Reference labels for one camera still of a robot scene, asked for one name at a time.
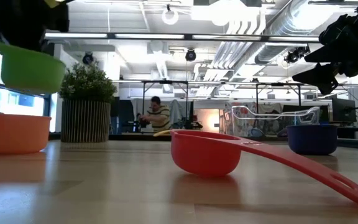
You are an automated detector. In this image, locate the small bright blue measuring cup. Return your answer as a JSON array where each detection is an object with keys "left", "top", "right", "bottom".
[{"left": 286, "top": 124, "right": 339, "bottom": 156}]

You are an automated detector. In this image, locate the potted green plant ribbed pot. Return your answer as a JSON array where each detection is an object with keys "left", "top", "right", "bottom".
[{"left": 59, "top": 62, "right": 117, "bottom": 143}]

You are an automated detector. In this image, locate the black computer monitor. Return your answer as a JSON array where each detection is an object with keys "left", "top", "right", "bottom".
[{"left": 331, "top": 98, "right": 357, "bottom": 123}]

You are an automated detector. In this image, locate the red measuring cup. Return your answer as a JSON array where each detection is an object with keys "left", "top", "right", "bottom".
[{"left": 170, "top": 129, "right": 358, "bottom": 208}]

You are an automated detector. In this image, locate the orange measuring cup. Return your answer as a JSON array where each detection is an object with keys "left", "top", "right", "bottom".
[{"left": 0, "top": 112, "right": 52, "bottom": 156}]

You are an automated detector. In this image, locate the person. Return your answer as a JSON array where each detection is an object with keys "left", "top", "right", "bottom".
[{"left": 138, "top": 95, "right": 171, "bottom": 133}]

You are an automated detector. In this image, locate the black background rig frame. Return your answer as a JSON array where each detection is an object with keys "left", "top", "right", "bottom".
[
  {"left": 255, "top": 82, "right": 303, "bottom": 108},
  {"left": 140, "top": 80, "right": 190, "bottom": 129}
]

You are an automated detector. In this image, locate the green measuring cup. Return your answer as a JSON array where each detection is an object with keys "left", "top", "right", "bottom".
[{"left": 0, "top": 39, "right": 67, "bottom": 95}]

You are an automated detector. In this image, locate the yellow tape tag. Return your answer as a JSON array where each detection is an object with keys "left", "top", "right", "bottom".
[{"left": 44, "top": 0, "right": 67, "bottom": 9}]

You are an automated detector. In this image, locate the clear plastic basket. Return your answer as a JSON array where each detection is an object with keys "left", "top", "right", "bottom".
[{"left": 231, "top": 105, "right": 321, "bottom": 138}]

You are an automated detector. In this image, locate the white hanging ring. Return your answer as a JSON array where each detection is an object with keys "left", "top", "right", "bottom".
[{"left": 162, "top": 8, "right": 180, "bottom": 26}]

